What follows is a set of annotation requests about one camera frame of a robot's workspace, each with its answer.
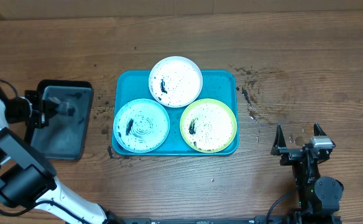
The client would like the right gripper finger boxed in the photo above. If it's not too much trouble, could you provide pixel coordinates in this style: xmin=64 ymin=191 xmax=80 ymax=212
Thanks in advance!
xmin=272 ymin=124 xmax=287 ymax=150
xmin=313 ymin=123 xmax=326 ymax=136

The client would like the light blue round plate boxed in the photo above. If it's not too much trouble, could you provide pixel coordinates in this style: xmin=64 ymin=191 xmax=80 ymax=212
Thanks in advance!
xmin=113 ymin=98 xmax=170 ymax=154

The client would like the white round plate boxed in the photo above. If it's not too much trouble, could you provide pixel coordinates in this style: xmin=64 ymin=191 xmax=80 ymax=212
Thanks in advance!
xmin=148 ymin=56 xmax=203 ymax=108

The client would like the dark green sponge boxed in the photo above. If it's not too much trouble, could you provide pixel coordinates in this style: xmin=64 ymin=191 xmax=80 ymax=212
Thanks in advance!
xmin=56 ymin=102 xmax=76 ymax=116

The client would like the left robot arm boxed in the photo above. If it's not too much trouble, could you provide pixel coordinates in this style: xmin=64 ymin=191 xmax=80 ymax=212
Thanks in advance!
xmin=0 ymin=79 xmax=121 ymax=223

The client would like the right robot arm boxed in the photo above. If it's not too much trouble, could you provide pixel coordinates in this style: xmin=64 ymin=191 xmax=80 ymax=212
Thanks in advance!
xmin=265 ymin=123 xmax=344 ymax=223

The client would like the black water tray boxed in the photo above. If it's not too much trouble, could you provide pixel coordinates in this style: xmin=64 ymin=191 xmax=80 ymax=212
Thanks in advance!
xmin=24 ymin=80 xmax=94 ymax=160

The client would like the teal plastic serving tray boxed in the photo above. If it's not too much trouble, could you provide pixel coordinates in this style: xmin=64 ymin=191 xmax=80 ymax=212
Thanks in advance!
xmin=114 ymin=70 xmax=237 ymax=156

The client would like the yellow-green round plate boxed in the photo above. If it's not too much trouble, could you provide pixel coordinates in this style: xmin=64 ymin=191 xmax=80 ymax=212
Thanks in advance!
xmin=180 ymin=98 xmax=237 ymax=154

